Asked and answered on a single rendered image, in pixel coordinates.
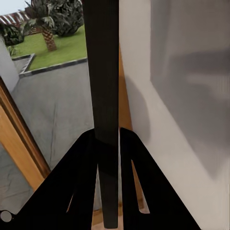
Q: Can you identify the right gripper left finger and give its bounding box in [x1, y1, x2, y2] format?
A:
[5, 128, 98, 230]

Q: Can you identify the poster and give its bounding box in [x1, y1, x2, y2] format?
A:
[82, 0, 119, 229]

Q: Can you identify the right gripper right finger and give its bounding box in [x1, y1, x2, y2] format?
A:
[120, 127, 201, 230]

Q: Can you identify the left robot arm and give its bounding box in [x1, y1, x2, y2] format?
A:
[0, 210, 16, 230]

